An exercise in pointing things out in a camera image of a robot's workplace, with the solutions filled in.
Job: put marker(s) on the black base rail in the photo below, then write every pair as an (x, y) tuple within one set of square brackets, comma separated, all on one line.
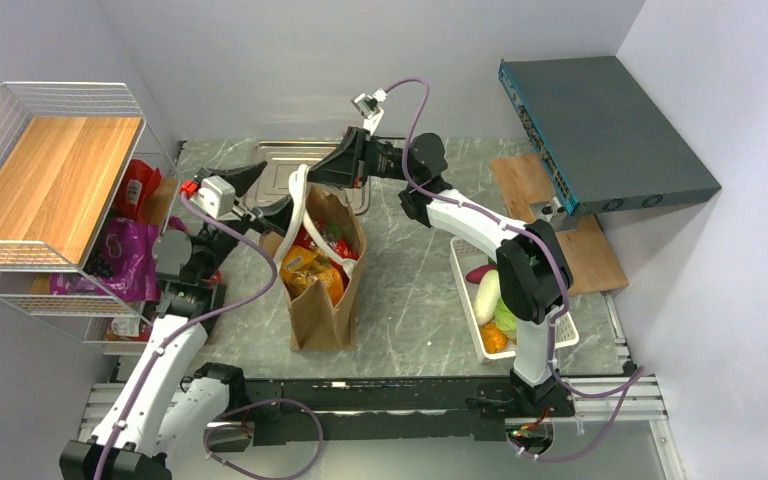
[(483, 408)]

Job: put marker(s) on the white wire shelf rack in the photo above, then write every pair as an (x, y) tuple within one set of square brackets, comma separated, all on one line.
[(64, 149)]

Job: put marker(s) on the orange ginger root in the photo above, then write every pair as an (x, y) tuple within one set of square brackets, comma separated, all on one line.
[(493, 339)]

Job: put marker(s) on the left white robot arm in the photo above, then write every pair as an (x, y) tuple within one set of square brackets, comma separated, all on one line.
[(146, 434)]

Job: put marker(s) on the small red snack bag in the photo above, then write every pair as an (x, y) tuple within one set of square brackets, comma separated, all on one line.
[(140, 181)]

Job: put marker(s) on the white eggplant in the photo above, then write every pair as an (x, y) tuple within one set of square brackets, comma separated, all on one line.
[(486, 298)]

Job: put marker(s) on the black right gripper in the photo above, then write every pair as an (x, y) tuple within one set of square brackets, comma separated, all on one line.
[(349, 164)]

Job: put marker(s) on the green cabbage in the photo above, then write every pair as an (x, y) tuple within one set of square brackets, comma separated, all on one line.
[(505, 320)]

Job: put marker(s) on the colourful snack pack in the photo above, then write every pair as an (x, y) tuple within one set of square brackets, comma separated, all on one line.
[(128, 329)]

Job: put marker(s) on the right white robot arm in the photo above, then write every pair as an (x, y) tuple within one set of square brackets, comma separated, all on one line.
[(533, 274)]

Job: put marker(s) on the orange snack bag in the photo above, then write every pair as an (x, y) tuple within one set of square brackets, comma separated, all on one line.
[(301, 268)]

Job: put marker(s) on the purple snack bag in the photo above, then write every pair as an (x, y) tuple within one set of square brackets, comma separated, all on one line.
[(121, 264)]

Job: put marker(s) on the blue grey network switch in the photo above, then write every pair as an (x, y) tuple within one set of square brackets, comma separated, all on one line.
[(604, 144)]

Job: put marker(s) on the burlap grocery bag pink print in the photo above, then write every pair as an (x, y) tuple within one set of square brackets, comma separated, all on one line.
[(317, 324)]

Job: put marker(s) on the red candy bag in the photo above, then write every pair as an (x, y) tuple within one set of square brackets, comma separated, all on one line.
[(333, 236)]

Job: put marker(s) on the white perforated plastic basket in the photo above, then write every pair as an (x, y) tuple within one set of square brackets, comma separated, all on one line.
[(464, 257)]

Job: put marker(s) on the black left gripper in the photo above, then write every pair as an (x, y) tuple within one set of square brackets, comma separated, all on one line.
[(241, 179)]

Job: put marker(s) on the magenta sweet potato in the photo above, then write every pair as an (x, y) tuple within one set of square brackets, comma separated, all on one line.
[(476, 275)]

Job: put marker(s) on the wooden board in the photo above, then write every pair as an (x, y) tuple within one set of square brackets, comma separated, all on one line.
[(525, 188)]

